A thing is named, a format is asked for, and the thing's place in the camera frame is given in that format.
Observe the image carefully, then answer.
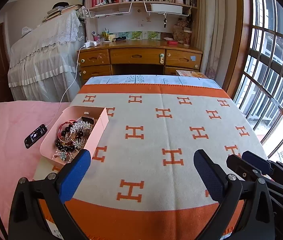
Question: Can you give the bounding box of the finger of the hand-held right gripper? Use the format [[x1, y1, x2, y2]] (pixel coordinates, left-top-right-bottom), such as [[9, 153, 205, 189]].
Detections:
[[241, 151, 283, 183], [226, 154, 283, 196]]

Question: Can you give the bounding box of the white pearl necklace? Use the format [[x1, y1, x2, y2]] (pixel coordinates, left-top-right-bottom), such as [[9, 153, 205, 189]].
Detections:
[[52, 151, 74, 161]]

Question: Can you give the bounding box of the orange book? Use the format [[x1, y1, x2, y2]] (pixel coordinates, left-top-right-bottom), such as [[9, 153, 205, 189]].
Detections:
[[176, 70, 208, 79]]

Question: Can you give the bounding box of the lace covered piano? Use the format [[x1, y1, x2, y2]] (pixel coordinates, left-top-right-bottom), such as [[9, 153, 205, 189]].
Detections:
[[8, 10, 87, 103]]

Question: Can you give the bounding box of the floral curtain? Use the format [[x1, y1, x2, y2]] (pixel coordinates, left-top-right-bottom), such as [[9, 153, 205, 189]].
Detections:
[[198, 0, 235, 90]]

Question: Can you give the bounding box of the pink jewelry tray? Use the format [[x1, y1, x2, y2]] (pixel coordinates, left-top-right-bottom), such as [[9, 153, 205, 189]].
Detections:
[[40, 106, 109, 165]]

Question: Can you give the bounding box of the orange patterned blanket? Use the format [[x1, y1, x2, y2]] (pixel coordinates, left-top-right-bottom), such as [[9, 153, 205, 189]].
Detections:
[[33, 84, 269, 240]]

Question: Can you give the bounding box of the brown patterned bag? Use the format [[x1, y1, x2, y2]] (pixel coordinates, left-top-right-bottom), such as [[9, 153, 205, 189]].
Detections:
[[173, 17, 190, 42]]

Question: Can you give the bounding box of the white charging cable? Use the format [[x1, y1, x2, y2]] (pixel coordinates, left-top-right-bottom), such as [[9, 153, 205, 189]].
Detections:
[[45, 45, 87, 128]]

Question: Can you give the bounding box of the leaf print sheet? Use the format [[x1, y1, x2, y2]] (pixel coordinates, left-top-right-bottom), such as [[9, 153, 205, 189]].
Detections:
[[85, 75, 222, 90]]

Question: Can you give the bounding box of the black bead bracelet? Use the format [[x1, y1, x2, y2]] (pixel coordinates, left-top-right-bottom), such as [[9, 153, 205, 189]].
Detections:
[[55, 126, 82, 153]]

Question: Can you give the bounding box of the wooden desk with drawers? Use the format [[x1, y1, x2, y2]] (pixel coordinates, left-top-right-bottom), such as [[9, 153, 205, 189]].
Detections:
[[77, 39, 203, 85]]

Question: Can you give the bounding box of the white wire basket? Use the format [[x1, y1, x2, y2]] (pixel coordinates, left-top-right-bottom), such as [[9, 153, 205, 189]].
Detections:
[[88, 1, 133, 18], [143, 0, 192, 16]]

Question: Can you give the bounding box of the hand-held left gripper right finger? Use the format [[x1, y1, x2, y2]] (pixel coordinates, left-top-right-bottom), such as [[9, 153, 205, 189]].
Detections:
[[193, 149, 275, 240]]

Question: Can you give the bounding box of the white plastic tray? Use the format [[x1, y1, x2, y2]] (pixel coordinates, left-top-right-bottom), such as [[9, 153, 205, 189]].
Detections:
[[150, 3, 183, 14]]

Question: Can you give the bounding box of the red cord bracelet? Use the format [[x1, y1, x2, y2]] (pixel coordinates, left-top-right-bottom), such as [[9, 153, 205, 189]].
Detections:
[[58, 121, 77, 143]]

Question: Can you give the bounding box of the patterned paper cup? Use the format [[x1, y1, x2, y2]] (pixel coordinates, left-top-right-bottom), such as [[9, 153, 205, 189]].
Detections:
[[183, 30, 192, 46]]

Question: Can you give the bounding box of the pink bed cover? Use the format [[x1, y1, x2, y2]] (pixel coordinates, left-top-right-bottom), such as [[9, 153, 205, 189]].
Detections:
[[0, 101, 74, 235]]

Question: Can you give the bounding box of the black smartphone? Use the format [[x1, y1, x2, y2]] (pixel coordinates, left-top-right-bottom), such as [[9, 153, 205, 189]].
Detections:
[[24, 124, 48, 149]]

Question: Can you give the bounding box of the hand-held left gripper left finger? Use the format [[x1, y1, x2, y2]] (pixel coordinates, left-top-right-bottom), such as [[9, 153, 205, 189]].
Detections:
[[8, 149, 92, 240]]

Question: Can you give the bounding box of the stack of books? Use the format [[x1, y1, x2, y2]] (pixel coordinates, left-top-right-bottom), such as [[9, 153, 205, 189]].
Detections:
[[42, 4, 83, 23]]

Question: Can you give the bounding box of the smartwatch with pink strap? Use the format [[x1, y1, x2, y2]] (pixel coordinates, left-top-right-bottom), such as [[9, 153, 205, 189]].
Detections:
[[81, 116, 96, 126]]

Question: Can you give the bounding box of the silver rhinestone hair comb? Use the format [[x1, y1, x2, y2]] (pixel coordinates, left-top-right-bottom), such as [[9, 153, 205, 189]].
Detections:
[[69, 121, 94, 138]]

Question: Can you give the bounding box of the barred window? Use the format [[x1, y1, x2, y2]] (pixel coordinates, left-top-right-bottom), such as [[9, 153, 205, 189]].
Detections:
[[233, 0, 283, 167]]

